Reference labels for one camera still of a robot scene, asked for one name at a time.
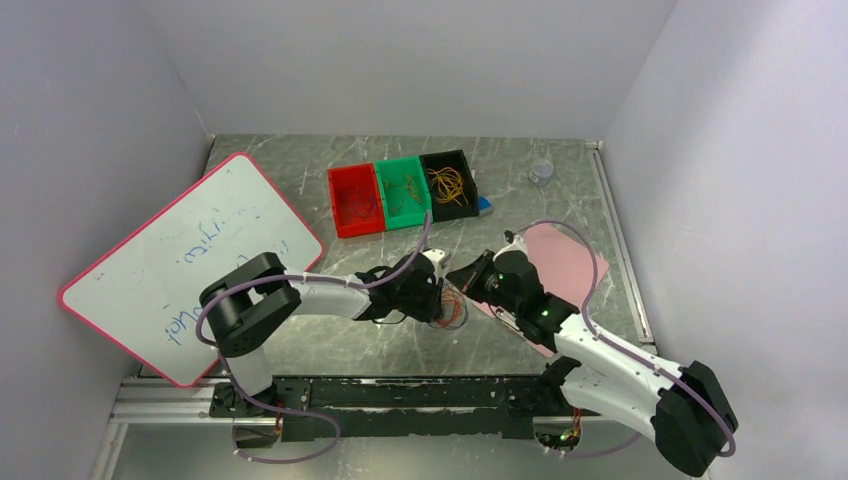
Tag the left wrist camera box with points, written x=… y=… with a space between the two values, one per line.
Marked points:
x=437 y=257

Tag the black plastic bin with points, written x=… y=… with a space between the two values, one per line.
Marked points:
x=453 y=191

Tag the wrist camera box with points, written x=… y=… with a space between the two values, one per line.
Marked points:
x=437 y=257
x=514 y=243

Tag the pink clipboard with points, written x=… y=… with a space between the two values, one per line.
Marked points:
x=570 y=271

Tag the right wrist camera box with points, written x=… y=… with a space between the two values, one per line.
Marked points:
x=514 y=243

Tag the green plastic bin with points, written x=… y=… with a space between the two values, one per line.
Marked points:
x=404 y=192

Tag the blue pencil sharpener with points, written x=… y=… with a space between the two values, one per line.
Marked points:
x=485 y=207

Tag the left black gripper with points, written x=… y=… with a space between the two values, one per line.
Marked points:
x=432 y=310

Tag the small clear jar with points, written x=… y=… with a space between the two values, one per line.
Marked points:
x=541 y=172

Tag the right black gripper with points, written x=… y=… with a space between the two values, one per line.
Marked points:
x=469 y=278

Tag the pink framed whiteboard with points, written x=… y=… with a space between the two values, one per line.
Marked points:
x=143 y=293

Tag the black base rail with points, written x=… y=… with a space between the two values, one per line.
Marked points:
x=510 y=406

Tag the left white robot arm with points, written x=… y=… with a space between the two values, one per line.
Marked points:
x=245 y=307

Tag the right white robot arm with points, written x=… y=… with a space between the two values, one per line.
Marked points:
x=683 y=410

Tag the red plastic bin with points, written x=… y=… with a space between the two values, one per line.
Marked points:
x=356 y=201

